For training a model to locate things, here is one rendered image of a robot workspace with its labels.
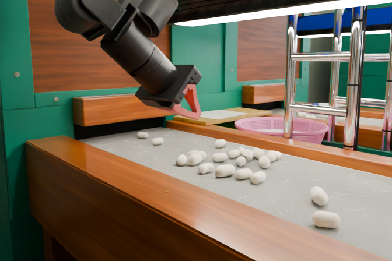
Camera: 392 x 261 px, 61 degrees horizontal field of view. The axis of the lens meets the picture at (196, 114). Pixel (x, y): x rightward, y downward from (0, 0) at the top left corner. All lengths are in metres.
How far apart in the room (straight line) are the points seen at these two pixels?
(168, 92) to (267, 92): 0.91
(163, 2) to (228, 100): 0.82
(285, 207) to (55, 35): 0.67
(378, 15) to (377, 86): 2.24
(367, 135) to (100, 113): 0.73
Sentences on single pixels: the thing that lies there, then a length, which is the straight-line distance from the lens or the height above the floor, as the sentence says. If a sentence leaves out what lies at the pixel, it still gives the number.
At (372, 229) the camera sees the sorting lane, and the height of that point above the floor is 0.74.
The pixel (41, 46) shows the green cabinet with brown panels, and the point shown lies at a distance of 0.90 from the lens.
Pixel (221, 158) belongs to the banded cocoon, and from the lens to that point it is 0.70.
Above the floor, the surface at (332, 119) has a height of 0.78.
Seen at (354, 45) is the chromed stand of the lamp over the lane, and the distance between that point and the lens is 0.77.
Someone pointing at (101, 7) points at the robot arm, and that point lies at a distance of 0.44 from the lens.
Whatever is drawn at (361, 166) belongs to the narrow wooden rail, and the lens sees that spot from 0.72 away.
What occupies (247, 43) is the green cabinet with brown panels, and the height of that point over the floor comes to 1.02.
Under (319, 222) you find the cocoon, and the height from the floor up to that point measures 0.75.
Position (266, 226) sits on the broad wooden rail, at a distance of 0.40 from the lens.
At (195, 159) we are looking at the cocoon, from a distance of 0.67.
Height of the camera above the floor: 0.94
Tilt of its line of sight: 9 degrees down
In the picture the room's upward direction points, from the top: straight up
